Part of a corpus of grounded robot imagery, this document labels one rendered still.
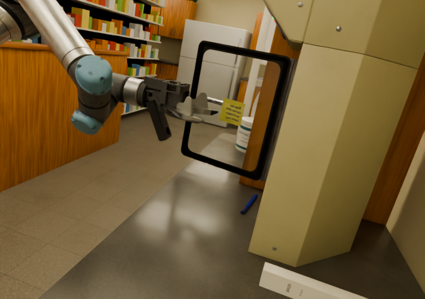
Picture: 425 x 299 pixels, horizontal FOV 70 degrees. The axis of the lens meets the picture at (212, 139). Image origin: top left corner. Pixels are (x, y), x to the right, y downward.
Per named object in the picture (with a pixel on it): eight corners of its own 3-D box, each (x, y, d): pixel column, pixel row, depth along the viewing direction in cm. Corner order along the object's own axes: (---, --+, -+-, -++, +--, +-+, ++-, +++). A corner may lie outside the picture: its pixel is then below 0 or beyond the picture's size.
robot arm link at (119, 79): (92, 102, 87) (107, 83, 92) (125, 111, 85) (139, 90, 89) (81, 82, 81) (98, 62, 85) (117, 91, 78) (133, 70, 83)
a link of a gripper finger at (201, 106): (221, 96, 85) (190, 91, 81) (217, 116, 87) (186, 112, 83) (217, 93, 88) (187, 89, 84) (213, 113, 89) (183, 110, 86)
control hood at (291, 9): (300, 51, 87) (310, 14, 84) (303, 43, 57) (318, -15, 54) (261, 43, 89) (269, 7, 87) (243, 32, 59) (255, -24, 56)
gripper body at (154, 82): (183, 86, 76) (140, 76, 78) (177, 119, 78) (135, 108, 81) (193, 85, 83) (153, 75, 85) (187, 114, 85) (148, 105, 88)
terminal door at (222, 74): (260, 182, 98) (292, 57, 87) (179, 153, 109) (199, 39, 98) (260, 181, 99) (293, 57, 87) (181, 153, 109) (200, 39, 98)
